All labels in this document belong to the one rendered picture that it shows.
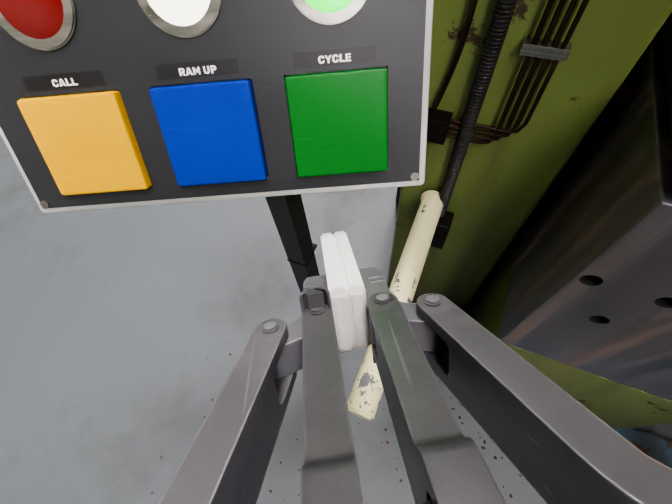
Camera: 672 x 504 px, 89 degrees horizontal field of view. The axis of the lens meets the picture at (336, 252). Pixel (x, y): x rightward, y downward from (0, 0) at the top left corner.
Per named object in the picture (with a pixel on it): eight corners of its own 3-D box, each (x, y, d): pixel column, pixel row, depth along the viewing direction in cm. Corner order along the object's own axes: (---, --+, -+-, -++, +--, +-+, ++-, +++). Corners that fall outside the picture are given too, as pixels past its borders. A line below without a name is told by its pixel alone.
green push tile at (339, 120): (389, 171, 28) (387, 67, 24) (297, 178, 28) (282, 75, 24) (386, 165, 29) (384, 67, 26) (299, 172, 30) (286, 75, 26)
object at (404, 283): (375, 424, 53) (376, 421, 48) (343, 409, 54) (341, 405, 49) (443, 210, 73) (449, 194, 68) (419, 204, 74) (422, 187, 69)
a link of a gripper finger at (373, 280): (374, 330, 12) (454, 318, 13) (354, 268, 17) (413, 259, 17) (377, 362, 13) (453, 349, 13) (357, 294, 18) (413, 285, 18)
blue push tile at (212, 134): (266, 180, 28) (249, 78, 24) (176, 188, 28) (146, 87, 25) (270, 174, 30) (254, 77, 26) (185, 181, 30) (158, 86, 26)
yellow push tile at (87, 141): (147, 190, 28) (112, 91, 25) (60, 196, 29) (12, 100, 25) (157, 183, 30) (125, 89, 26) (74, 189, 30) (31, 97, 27)
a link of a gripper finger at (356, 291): (347, 293, 14) (366, 290, 14) (332, 231, 20) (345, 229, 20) (354, 351, 15) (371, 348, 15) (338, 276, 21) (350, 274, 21)
